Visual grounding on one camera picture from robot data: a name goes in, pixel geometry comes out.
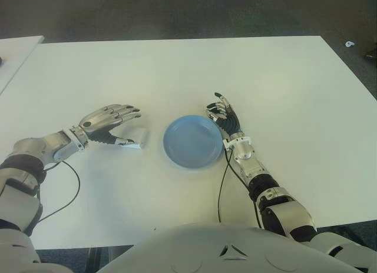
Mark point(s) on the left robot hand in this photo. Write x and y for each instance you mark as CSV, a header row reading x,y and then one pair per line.
x,y
100,120

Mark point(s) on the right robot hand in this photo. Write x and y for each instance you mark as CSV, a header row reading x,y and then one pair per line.
x,y
231,118

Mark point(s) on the white charger block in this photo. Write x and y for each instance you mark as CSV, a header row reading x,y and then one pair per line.
x,y
143,137

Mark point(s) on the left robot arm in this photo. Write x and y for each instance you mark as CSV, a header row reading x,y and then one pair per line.
x,y
59,146

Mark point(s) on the blue round plate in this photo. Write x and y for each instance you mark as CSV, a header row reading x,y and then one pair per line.
x,y
193,143

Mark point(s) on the white side table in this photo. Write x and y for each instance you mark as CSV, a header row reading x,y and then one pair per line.
x,y
17,55

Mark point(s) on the grey robot torso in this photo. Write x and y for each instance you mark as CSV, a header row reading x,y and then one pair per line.
x,y
206,249

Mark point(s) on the small white floor object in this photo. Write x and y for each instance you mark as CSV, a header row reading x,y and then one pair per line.
x,y
349,44

